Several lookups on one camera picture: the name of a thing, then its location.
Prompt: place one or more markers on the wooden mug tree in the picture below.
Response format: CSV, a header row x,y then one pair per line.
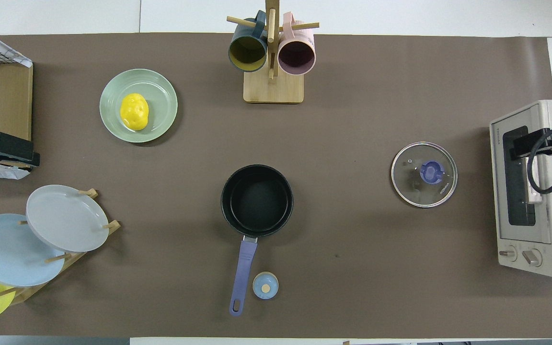
x,y
273,88

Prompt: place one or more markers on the yellow potato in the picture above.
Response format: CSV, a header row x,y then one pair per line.
x,y
134,112

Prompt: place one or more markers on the light blue plate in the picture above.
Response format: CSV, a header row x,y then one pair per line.
x,y
7,254

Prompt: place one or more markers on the brown wooden board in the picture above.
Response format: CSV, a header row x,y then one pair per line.
x,y
7,100

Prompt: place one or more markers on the brown table mat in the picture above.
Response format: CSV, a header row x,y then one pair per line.
x,y
352,263

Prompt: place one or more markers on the glass lid purple knob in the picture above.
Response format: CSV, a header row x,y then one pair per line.
x,y
415,187

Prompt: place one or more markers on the dark blue mug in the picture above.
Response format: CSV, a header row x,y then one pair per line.
x,y
247,50

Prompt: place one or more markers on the wooden plate rack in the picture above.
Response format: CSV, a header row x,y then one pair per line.
x,y
65,261

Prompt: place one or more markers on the grey plate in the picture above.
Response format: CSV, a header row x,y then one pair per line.
x,y
65,218

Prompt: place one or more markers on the pink mug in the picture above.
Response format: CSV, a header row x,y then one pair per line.
x,y
296,55

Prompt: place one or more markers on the light green plate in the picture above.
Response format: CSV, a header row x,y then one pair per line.
x,y
161,91

